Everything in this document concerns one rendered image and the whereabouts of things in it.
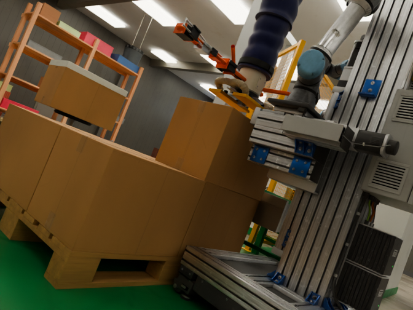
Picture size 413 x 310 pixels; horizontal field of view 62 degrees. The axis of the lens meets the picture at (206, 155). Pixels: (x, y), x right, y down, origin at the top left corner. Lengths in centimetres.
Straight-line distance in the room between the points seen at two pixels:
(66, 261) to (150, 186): 42
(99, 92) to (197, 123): 153
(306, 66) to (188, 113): 70
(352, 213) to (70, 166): 121
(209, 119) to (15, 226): 103
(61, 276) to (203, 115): 103
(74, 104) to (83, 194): 185
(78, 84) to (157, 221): 184
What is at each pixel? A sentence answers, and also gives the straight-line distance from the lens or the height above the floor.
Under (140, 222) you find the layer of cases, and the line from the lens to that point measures 151.
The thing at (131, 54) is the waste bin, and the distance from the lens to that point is 949.
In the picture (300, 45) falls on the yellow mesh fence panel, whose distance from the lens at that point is 355.
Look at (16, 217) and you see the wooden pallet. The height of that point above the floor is 10.
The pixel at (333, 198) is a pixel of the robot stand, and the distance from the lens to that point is 170.
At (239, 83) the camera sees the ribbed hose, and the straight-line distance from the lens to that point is 196.
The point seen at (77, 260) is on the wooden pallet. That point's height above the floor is 11.
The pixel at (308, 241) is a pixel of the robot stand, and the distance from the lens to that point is 171.
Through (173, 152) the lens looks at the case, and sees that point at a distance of 192.
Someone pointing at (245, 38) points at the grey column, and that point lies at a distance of 380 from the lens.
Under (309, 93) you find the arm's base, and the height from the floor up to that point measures 111.
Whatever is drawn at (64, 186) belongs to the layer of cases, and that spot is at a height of 33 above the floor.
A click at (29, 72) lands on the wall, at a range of 1224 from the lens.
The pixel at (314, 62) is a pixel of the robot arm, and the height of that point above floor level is 120.
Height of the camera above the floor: 58
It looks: 3 degrees up
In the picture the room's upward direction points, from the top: 22 degrees clockwise
